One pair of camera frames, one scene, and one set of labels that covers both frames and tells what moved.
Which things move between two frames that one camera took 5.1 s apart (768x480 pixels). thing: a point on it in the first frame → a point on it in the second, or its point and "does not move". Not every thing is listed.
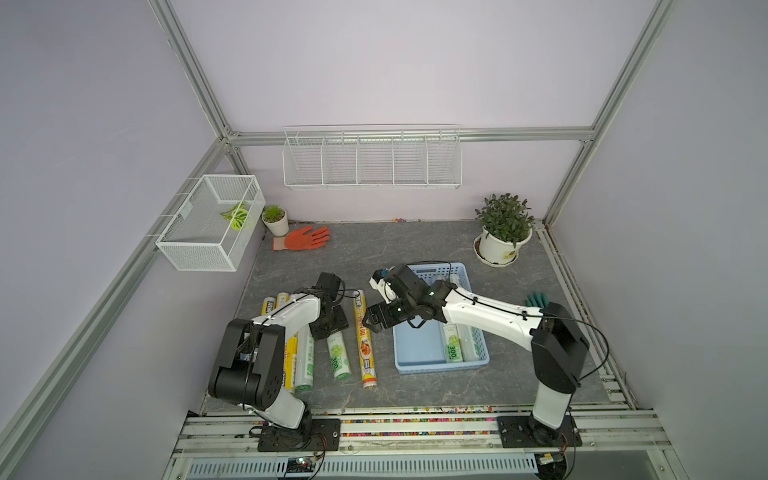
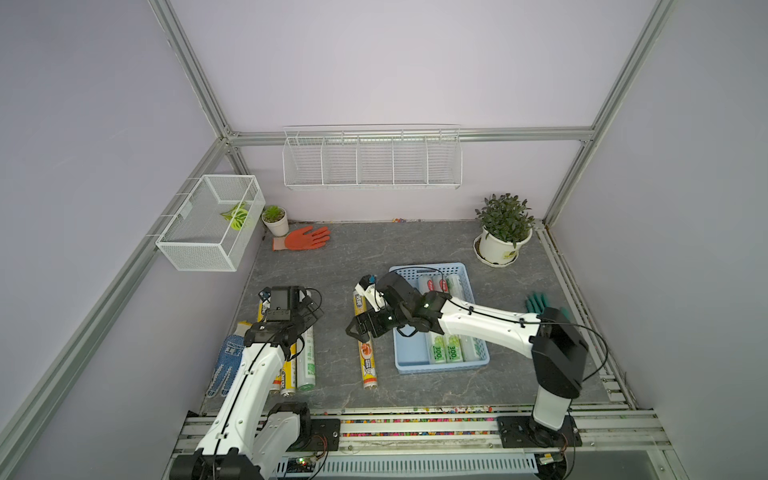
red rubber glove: x=302 y=239 does not move
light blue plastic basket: x=437 y=345 does not move
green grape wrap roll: x=304 y=358 does not move
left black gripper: x=341 y=323 → x=308 y=317
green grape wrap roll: x=339 y=356 → x=436 y=343
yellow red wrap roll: x=365 y=351 does not move
